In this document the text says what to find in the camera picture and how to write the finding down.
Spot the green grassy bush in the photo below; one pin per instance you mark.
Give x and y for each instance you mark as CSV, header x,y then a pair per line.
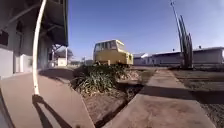
x,y
93,80

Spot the low building with white roof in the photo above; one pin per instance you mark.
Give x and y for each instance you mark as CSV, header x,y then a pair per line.
x,y
138,60

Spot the bare brown soil strip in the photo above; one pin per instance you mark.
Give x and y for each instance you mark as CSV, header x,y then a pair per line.
x,y
100,106

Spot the small pale distant building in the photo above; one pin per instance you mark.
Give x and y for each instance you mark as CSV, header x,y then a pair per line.
x,y
61,61

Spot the straight concrete path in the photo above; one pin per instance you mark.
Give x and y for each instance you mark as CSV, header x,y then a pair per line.
x,y
160,110

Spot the thin tall pole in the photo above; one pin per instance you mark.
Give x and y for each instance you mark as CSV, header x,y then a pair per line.
x,y
176,23

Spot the white pole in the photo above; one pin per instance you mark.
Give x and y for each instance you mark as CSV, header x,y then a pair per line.
x,y
35,66

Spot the long low grey building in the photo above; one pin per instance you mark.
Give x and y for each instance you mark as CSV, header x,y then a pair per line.
x,y
206,56

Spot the grey gravel ground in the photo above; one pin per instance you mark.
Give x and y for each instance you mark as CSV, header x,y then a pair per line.
x,y
206,83

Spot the reddish concrete pavement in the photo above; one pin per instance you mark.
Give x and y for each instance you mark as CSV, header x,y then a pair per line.
x,y
20,100

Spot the building with overhanging roof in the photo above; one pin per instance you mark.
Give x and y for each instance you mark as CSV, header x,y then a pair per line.
x,y
10,60

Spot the yellow rail vehicle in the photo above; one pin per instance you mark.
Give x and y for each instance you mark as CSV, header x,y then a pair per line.
x,y
110,55

